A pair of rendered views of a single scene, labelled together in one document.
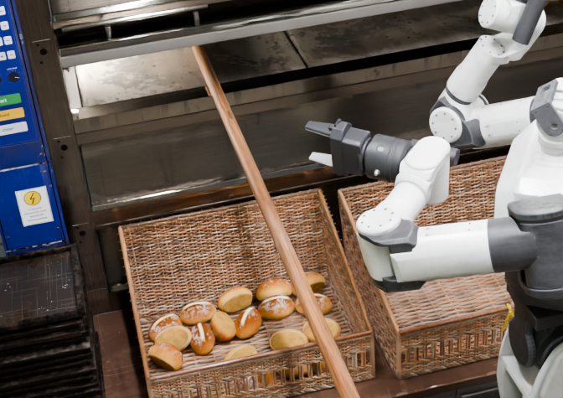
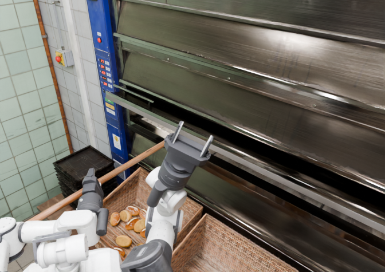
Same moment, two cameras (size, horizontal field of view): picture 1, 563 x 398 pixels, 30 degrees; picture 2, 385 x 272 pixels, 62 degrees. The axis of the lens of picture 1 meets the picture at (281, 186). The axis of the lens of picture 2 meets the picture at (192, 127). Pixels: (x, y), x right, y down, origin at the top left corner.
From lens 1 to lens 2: 1.90 m
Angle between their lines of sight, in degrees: 44
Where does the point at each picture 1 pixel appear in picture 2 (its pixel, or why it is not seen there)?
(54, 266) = (101, 163)
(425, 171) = (58, 224)
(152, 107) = (151, 131)
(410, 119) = (244, 208)
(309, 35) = not seen: hidden behind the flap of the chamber
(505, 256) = not seen: outside the picture
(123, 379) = not seen: hidden behind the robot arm
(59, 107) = (126, 113)
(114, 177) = (140, 149)
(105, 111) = (140, 124)
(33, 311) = (74, 171)
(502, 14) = (149, 180)
